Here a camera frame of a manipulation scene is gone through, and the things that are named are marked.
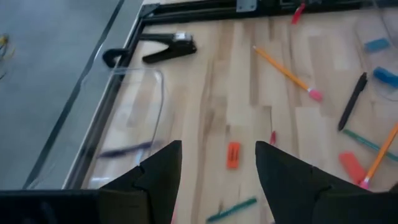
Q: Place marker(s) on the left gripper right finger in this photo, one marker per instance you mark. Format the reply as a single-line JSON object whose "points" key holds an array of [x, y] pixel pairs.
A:
{"points": [[286, 186]]}

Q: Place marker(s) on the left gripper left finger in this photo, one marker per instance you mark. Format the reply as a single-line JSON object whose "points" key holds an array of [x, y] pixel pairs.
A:
{"points": [[155, 186]]}

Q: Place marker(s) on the dark pen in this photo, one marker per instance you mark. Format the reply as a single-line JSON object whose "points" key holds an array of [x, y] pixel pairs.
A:
{"points": [[124, 151]]}

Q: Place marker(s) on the red pen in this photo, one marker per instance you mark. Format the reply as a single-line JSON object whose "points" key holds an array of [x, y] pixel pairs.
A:
{"points": [[273, 137]]}

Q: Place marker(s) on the teal pencil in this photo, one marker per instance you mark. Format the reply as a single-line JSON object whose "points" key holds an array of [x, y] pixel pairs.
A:
{"points": [[233, 210]]}

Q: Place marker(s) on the orange-red printed eraser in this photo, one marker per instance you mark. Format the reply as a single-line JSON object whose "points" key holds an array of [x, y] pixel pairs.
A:
{"points": [[233, 155]]}

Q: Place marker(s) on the green pencil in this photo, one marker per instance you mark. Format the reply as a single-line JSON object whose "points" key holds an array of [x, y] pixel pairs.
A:
{"points": [[367, 143]]}

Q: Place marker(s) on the orange pencil with pink eraser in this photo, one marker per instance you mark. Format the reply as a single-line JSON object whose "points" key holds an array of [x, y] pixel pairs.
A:
{"points": [[286, 72], [381, 155]]}

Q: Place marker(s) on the blue eraser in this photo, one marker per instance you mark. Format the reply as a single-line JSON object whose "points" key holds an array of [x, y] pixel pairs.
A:
{"points": [[377, 45], [385, 77]]}

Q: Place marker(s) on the plain orange eraser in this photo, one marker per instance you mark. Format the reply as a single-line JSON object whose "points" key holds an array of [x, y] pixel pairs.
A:
{"points": [[351, 166]]}

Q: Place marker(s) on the slim black pen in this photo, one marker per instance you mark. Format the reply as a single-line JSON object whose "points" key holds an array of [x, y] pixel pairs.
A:
{"points": [[353, 101]]}

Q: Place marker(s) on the black stapler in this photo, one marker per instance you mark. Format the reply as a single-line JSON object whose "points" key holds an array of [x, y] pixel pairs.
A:
{"points": [[177, 49]]}

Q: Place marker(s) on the black curved hook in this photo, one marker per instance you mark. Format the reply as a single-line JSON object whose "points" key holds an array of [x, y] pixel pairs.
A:
{"points": [[109, 52]]}

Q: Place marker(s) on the grey metal bracket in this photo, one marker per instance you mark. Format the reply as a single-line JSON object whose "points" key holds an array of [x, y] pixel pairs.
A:
{"points": [[247, 5]]}

